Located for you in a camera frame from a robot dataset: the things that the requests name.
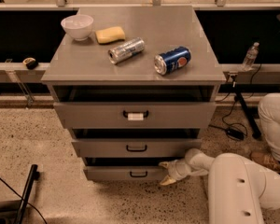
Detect grey bottom drawer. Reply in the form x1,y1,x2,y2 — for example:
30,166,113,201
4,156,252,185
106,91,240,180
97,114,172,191
84,166,167,181

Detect white bowl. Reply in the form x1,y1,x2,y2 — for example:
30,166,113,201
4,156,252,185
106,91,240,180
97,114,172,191
61,14,94,41

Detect black power adapter with cable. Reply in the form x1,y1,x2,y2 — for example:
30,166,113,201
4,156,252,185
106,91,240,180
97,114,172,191
210,71,248,141

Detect person leg beige trousers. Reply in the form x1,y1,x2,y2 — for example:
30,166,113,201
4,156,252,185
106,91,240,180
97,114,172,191
258,93,280,161

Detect black pole bottom left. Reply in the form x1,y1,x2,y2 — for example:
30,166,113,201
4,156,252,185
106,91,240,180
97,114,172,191
13,164,38,224

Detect brown shoe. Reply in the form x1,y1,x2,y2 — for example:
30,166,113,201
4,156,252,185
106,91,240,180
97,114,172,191
250,151,280,174

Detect clear plastic water bottle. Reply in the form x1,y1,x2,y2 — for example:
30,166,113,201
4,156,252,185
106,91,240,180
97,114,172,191
242,42,259,71

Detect blue pepsi can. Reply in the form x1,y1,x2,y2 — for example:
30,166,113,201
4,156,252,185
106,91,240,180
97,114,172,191
154,47,191,76

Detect silver can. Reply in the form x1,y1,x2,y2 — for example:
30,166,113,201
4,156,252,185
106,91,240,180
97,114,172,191
108,37,145,64

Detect grey top drawer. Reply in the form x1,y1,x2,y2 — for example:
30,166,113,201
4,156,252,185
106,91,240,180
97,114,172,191
54,102,216,129

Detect grey middle drawer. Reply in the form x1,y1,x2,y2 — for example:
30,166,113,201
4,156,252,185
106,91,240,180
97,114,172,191
72,138,202,158

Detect black stand leg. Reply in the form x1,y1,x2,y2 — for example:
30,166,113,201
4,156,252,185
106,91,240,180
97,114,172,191
232,82,261,139

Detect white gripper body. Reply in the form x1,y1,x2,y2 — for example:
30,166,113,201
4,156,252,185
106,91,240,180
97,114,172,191
168,159,208,181

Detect black cable on floor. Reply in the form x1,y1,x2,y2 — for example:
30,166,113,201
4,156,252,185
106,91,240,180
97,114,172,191
0,169,49,224

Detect yellow sponge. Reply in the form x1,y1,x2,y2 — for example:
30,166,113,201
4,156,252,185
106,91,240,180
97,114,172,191
95,26,125,44

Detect grey drawer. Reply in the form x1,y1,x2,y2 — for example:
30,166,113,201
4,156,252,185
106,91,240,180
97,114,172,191
72,138,202,158
84,166,167,181
54,102,216,129

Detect grey drawer cabinet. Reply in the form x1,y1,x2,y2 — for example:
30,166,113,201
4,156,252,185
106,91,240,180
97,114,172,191
42,6,225,168

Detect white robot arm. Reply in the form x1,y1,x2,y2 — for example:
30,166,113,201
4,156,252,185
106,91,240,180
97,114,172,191
160,148,280,224

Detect black yellow tape measure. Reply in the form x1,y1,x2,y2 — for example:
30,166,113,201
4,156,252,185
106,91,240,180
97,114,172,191
22,57,38,70

